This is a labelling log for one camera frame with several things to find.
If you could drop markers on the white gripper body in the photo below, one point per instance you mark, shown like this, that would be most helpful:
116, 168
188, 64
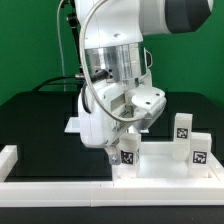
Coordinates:
144, 103

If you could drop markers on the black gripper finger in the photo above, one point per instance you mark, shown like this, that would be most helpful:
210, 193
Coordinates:
114, 155

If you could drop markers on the white square table top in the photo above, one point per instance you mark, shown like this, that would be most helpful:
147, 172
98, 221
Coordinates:
157, 162

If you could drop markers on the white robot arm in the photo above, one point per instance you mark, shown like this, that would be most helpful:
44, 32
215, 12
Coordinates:
111, 37

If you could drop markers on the white fiducial tag sheet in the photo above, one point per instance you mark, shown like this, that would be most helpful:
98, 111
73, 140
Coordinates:
73, 126

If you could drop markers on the white U-shaped obstacle fence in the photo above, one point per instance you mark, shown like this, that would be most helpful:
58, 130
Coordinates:
143, 192

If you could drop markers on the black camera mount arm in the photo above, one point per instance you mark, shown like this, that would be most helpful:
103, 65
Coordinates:
73, 23

